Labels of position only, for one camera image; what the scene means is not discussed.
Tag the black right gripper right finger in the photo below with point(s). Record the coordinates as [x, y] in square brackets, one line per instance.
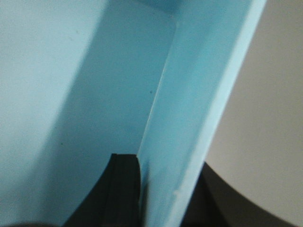
[216, 204]

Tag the light blue plastic box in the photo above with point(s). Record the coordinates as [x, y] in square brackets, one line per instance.
[83, 79]

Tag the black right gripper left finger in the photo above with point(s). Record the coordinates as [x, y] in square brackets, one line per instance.
[114, 199]

